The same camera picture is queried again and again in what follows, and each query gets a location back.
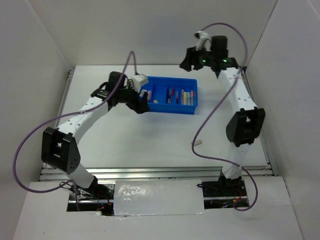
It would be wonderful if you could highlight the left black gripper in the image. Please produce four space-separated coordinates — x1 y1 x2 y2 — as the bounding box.
117 81 151 115

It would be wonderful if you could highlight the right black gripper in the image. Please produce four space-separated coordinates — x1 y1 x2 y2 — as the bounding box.
178 43 215 73

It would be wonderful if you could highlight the white red eraser pack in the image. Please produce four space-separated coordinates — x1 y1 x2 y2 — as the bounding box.
139 90 146 97

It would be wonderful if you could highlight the purple highlighter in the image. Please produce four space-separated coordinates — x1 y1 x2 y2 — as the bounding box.
180 89 185 105

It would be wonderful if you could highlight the blue compartment tray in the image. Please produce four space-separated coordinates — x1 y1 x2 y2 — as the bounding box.
141 76 198 115

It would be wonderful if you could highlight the red pen crossed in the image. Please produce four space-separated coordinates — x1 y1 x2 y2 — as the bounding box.
169 87 175 104

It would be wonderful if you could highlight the red pen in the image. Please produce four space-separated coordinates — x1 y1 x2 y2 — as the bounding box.
175 91 179 104

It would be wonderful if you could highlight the blue pen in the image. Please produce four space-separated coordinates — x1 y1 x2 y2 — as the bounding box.
167 88 172 104

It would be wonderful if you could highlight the blue pen crossed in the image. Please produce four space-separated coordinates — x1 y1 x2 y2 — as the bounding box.
168 90 174 104

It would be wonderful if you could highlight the yellow highlighter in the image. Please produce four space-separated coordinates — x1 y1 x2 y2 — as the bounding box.
183 92 188 105

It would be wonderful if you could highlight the grey white eraser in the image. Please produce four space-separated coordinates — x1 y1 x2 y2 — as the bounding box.
191 139 203 146

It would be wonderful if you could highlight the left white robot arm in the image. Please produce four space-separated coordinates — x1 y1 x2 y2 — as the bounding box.
41 71 150 200

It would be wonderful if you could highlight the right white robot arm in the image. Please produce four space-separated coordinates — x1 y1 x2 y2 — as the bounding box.
180 31 266 196

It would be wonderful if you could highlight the white foil cover sheet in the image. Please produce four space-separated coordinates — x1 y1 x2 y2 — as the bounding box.
113 179 205 217

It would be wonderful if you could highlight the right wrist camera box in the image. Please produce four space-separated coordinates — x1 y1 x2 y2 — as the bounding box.
194 30 211 51

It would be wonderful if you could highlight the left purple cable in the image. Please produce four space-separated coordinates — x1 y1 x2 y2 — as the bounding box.
12 51 138 212

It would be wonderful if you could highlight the purple cable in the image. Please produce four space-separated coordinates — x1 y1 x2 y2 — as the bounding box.
12 51 138 212
191 22 259 212

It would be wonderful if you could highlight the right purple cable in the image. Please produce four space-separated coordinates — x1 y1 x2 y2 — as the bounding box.
191 22 259 212

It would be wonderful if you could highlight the aluminium frame rail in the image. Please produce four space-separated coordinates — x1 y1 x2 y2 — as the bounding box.
39 164 274 182

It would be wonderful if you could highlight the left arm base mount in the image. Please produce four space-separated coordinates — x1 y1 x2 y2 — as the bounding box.
62 183 115 217

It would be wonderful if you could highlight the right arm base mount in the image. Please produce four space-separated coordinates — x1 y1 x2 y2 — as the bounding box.
196 180 249 210

